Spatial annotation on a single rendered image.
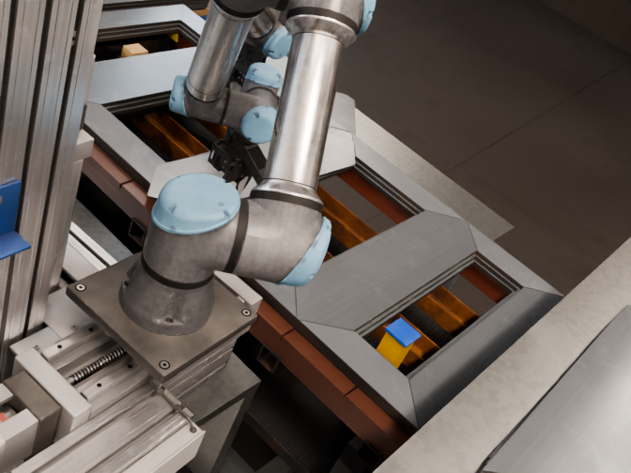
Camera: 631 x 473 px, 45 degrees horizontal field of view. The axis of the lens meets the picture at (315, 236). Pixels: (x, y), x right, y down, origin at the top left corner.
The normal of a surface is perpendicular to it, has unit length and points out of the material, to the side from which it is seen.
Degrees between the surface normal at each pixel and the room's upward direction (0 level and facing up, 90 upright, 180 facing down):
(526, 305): 0
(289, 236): 46
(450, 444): 0
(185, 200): 8
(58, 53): 90
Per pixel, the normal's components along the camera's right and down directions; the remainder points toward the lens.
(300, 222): 0.46, -0.01
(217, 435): -0.62, 0.29
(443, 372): 0.33, -0.74
